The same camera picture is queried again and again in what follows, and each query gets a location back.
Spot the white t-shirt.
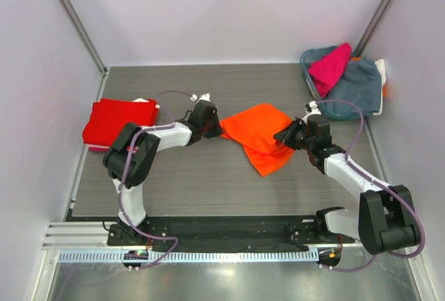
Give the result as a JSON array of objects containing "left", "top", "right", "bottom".
[{"left": 374, "top": 59, "right": 387, "bottom": 87}]

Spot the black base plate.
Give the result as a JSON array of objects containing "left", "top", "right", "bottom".
[{"left": 106, "top": 214, "right": 356, "bottom": 252}]

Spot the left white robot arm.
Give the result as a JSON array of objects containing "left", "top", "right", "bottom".
[{"left": 103, "top": 99, "right": 223, "bottom": 245}]

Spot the magenta t-shirt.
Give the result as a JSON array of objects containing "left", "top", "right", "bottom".
[{"left": 308, "top": 42, "right": 352, "bottom": 98}]

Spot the right aluminium corner post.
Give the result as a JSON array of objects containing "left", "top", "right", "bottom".
[{"left": 354, "top": 0, "right": 394, "bottom": 56}]

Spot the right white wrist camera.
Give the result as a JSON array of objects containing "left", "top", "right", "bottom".
[{"left": 302, "top": 101, "right": 321, "bottom": 122}]

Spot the slotted cable duct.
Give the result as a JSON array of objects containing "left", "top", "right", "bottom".
[{"left": 58, "top": 248, "right": 318, "bottom": 264}]

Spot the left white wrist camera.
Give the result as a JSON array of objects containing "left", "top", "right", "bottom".
[{"left": 190, "top": 93, "right": 211, "bottom": 104}]

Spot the aluminium corner post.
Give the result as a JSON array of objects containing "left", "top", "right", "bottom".
[
  {"left": 354, "top": 0, "right": 394, "bottom": 56},
  {"left": 58, "top": 0, "right": 107, "bottom": 76}
]

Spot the teal laundry basket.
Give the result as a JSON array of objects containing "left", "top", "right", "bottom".
[{"left": 300, "top": 45, "right": 359, "bottom": 121}]

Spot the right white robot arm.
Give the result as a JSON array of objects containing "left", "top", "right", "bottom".
[{"left": 274, "top": 115, "right": 424, "bottom": 255}]

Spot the folded red t-shirt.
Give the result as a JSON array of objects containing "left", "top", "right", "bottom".
[{"left": 82, "top": 98, "right": 160, "bottom": 152}]

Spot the left aluminium corner post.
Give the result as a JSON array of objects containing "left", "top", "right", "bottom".
[{"left": 58, "top": 0, "right": 107, "bottom": 76}]

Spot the orange t-shirt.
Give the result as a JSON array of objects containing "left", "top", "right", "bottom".
[{"left": 220, "top": 104, "right": 294, "bottom": 177}]

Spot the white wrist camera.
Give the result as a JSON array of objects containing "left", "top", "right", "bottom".
[
  {"left": 190, "top": 93, "right": 211, "bottom": 104},
  {"left": 302, "top": 101, "right": 321, "bottom": 122}
]

